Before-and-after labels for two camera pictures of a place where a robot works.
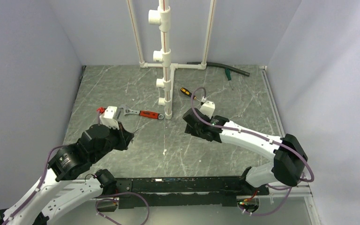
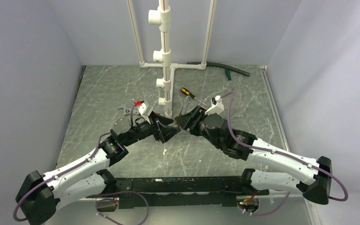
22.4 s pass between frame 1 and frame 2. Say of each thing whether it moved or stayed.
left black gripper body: moved
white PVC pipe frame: stayed
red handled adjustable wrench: stayed
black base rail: stayed
